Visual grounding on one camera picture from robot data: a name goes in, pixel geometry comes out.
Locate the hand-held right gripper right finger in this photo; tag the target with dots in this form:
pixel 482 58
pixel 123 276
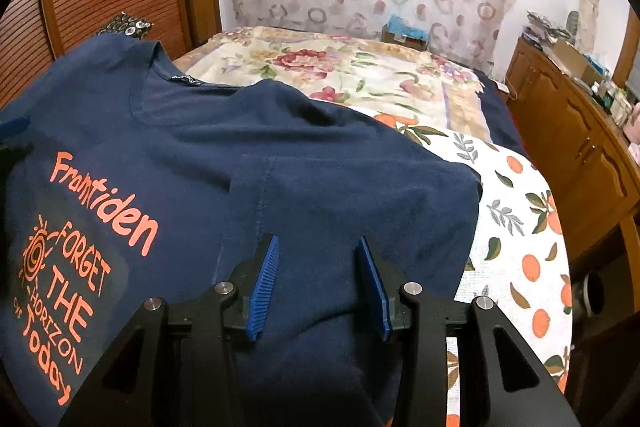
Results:
pixel 374 294

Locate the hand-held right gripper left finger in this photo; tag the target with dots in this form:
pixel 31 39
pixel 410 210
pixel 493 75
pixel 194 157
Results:
pixel 262 289

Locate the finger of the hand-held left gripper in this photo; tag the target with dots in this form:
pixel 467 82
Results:
pixel 12 128

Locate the navy printed t-shirt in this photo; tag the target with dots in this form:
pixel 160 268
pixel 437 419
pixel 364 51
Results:
pixel 300 187

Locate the stack of folded clothes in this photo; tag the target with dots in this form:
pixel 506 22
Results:
pixel 547 27

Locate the orange fruit print bedsheet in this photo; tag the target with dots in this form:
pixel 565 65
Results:
pixel 510 237

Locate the dark patterned folded quilt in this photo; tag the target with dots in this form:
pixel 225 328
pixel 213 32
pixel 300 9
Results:
pixel 125 26

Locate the dark blue cloth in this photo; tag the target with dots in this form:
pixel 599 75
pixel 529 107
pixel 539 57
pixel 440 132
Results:
pixel 497 117

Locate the floral bedspread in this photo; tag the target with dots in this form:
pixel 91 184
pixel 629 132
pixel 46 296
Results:
pixel 350 72

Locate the wooden cabinet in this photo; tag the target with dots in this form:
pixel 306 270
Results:
pixel 565 132

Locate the box with blue plastic bag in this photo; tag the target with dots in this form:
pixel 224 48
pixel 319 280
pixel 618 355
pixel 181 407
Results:
pixel 402 29

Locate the cardboard box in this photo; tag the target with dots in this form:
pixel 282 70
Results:
pixel 572 59

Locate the group of small bottles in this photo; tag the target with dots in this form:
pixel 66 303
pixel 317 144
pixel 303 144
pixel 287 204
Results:
pixel 612 97

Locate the beige curtain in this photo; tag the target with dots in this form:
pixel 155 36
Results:
pixel 589 2

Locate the wooden window frame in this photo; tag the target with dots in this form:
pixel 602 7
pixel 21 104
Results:
pixel 627 52

